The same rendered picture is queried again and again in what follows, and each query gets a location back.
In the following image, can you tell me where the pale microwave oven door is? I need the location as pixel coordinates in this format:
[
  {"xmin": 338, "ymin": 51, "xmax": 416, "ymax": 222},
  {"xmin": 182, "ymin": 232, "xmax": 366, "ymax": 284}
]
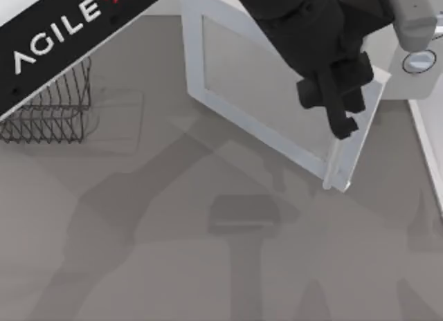
[{"xmin": 179, "ymin": 0, "xmax": 392, "ymax": 194}]

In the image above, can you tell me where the grey microwave knob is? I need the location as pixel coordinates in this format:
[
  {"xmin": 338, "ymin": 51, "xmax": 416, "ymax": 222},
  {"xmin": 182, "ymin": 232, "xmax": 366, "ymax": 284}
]
[{"xmin": 401, "ymin": 49, "xmax": 437, "ymax": 73}]

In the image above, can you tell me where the pale microwave oven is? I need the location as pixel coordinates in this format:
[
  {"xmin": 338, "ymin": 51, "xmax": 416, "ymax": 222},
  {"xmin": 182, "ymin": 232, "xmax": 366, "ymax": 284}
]
[{"xmin": 359, "ymin": 0, "xmax": 443, "ymax": 220}]

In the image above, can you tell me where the pale grey rounded box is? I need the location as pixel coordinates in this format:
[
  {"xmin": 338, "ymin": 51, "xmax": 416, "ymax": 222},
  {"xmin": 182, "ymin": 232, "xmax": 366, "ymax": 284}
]
[{"xmin": 386, "ymin": 0, "xmax": 440, "ymax": 51}]

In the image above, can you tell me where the pale microwave door handle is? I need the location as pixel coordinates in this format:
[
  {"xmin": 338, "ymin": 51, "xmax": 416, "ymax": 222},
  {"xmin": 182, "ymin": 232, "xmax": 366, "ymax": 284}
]
[{"xmin": 322, "ymin": 136, "xmax": 358, "ymax": 193}]

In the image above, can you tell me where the brown wire basket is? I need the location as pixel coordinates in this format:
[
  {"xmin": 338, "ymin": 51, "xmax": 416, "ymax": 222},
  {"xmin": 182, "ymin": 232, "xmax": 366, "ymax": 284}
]
[{"xmin": 0, "ymin": 55, "xmax": 93, "ymax": 145}]

